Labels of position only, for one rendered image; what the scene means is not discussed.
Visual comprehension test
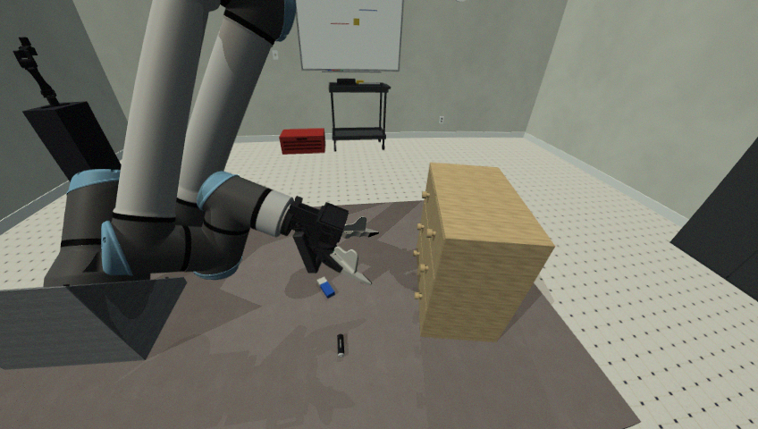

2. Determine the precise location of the wooden drawer front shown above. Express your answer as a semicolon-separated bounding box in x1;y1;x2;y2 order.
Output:
422;168;435;225
414;272;426;332
417;201;428;257
413;230;423;280
419;238;434;306
425;199;444;276

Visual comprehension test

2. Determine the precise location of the blue and white eraser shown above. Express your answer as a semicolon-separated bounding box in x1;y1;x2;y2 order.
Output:
317;277;335;298

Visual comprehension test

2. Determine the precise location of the wooden chest of drawers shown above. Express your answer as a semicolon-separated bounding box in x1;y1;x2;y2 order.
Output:
420;163;555;342

